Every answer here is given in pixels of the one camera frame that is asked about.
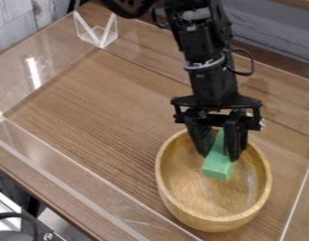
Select black metal table frame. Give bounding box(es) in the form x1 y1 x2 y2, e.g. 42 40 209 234
0 170 93 241

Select clear acrylic corner bracket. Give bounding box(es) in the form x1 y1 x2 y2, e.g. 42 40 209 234
73 11 118 49

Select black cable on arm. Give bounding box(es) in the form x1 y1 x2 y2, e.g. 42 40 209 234
226 46 254 77

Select brown wooden bowl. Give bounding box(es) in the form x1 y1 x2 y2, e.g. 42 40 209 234
154 130 273 233

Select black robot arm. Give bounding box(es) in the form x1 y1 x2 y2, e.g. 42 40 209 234
156 0 262 161

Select black cable lower left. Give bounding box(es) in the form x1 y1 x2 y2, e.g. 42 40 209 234
0 211 39 241

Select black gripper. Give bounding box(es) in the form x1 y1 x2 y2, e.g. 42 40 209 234
170 51 264 162

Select green rectangular block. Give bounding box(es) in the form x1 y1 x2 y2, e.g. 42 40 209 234
201 129 234 181

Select clear acrylic tray wall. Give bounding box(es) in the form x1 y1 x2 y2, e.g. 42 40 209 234
0 17 309 241

